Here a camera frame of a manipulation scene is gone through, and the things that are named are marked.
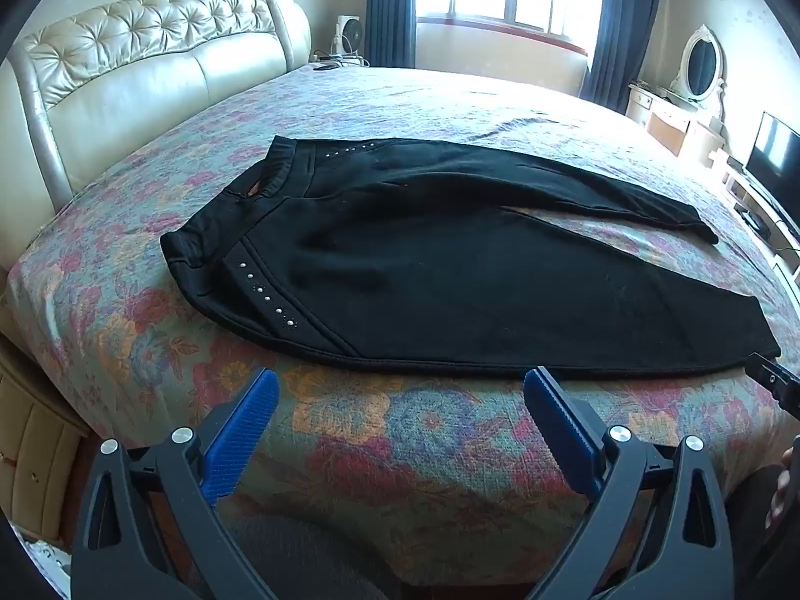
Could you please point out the beige leather headboard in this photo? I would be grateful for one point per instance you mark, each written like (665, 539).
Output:
(156, 75)

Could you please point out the white fan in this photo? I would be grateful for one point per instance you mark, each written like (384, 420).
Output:
(345, 37)

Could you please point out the black television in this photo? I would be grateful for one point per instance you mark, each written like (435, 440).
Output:
(778, 162)

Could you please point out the white oval vanity mirror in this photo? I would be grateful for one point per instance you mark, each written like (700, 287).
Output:
(700, 65)

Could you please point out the person's grey clothing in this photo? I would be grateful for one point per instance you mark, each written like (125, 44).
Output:
(300, 556)

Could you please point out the beige bedside cabinet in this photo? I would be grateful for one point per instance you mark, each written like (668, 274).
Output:
(37, 450)

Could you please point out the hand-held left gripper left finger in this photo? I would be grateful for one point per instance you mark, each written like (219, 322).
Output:
(247, 425)

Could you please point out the cream dressing table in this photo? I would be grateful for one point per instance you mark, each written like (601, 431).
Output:
(672, 122)

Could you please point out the black pants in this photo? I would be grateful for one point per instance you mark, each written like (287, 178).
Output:
(437, 262)

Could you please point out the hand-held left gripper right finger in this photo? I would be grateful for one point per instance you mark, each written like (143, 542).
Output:
(559, 425)

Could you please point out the white television stand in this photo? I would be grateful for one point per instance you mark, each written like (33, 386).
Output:
(765, 206)

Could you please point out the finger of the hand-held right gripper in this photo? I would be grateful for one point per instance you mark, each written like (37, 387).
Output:
(775, 381)

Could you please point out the floral bedspread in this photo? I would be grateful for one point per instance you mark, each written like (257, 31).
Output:
(406, 450)

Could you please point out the person's right hand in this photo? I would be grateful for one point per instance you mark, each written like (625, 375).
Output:
(784, 494)

